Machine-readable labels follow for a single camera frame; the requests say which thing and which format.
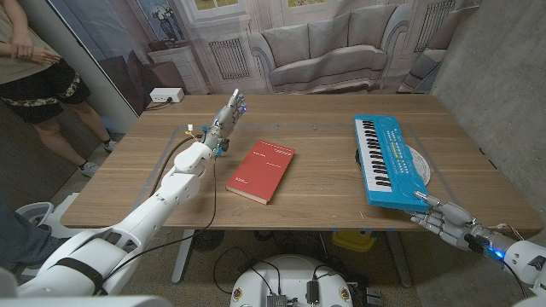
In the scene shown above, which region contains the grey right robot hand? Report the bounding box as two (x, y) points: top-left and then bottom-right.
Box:
(409, 190), (491, 252)

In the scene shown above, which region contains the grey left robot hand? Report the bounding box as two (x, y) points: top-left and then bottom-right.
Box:
(203, 88), (248, 151)

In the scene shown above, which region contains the blue toy piano keyboard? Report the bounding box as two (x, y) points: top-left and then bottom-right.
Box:
(352, 113), (431, 213)

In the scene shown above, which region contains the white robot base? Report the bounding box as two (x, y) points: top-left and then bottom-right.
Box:
(229, 254), (354, 307)

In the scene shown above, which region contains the red notebook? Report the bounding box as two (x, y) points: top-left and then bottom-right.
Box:
(225, 139), (296, 206)

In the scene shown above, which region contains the white gold-rimmed paper plate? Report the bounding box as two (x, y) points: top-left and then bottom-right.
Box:
(354, 144), (432, 187)

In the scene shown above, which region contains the white table leg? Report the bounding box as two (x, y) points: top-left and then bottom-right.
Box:
(171, 229), (195, 285)
(386, 229), (414, 289)

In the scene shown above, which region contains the white power strip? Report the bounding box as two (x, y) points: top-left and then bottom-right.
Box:
(148, 87), (185, 104)

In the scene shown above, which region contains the yellow object under table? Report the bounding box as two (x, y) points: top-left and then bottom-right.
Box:
(331, 229), (376, 252)

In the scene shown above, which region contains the black round floor fan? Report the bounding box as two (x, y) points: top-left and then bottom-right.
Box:
(190, 229), (225, 252)

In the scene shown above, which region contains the printed living room backdrop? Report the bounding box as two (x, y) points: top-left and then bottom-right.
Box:
(46, 0), (483, 116)

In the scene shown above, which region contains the person in black shorts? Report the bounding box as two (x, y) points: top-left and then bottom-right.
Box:
(0, 0), (119, 178)

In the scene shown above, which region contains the person in blue jeans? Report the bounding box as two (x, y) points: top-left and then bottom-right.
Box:
(0, 198), (69, 278)

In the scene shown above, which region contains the black power strip cable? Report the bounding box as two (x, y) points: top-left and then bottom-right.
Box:
(144, 98), (174, 111)

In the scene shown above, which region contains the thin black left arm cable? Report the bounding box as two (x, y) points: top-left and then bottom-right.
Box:
(102, 157), (218, 282)

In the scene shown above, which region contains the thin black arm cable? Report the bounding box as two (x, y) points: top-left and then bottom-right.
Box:
(501, 259), (530, 299)
(102, 157), (218, 282)

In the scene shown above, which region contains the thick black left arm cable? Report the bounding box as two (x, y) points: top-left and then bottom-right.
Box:
(148, 135), (197, 197)

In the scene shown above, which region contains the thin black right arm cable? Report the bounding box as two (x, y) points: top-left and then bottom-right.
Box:
(501, 259), (530, 299)

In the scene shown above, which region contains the black floor cable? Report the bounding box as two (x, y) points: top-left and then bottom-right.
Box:
(212, 246), (282, 295)

